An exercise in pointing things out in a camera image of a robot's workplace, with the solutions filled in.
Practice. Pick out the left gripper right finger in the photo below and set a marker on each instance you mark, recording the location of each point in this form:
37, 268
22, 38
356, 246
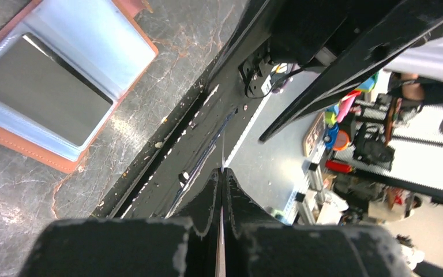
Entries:
244, 218

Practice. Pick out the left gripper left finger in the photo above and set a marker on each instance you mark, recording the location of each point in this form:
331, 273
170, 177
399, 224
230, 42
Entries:
200, 216

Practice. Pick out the tan leather card holder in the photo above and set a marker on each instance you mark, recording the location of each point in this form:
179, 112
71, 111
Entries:
100, 39

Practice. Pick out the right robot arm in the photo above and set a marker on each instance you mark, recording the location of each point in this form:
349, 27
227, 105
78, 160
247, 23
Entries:
381, 42

